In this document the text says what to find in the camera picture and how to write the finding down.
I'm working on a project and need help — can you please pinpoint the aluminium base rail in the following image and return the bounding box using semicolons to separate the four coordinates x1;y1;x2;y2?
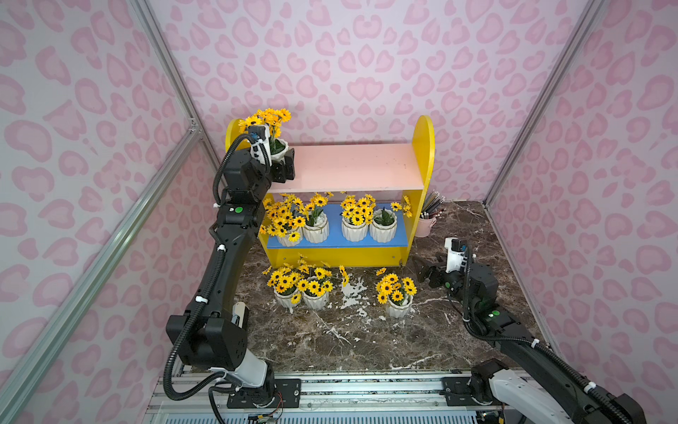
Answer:
141;369;610;424

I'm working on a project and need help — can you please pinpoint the right aluminium frame profile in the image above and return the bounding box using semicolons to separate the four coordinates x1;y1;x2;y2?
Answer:
483;0;608;210

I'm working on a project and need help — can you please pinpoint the sunflower pot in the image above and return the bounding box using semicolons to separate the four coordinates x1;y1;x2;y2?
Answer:
259;194;307;247
340;194;376;243
297;265;350;310
302;194;330;244
375;268;418;319
262;257;310;313
369;195;412;243
238;108;291;164

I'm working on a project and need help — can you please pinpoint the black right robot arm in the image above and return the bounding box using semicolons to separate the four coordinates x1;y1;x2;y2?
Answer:
418;261;646;423

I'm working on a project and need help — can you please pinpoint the back left aluminium post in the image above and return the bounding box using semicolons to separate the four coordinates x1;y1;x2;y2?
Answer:
128;0;222;175

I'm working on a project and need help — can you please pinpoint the yellow two-tier shelf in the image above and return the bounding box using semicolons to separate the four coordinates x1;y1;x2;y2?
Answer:
259;116;436;268

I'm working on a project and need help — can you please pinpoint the left aluminium frame profile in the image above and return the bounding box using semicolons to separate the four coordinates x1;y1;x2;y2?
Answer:
1;126;204;423

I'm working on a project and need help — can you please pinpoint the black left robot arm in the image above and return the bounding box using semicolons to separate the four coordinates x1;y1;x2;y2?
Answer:
162;125;279;406

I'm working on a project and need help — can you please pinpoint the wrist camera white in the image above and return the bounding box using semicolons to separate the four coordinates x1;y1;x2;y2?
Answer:
444;238;468;274
246;124;272;168

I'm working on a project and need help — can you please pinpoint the aluminium frame profile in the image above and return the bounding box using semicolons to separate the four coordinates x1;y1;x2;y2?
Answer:
1;126;204;423
483;0;608;210

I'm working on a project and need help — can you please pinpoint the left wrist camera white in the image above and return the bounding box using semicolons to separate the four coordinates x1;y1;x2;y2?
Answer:
246;124;272;168

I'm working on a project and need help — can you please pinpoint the pink cup with pencils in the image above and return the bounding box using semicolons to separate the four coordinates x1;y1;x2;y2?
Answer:
415;191;445;239

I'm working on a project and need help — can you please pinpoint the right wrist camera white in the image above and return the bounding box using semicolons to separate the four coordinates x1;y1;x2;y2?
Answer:
444;238;468;274

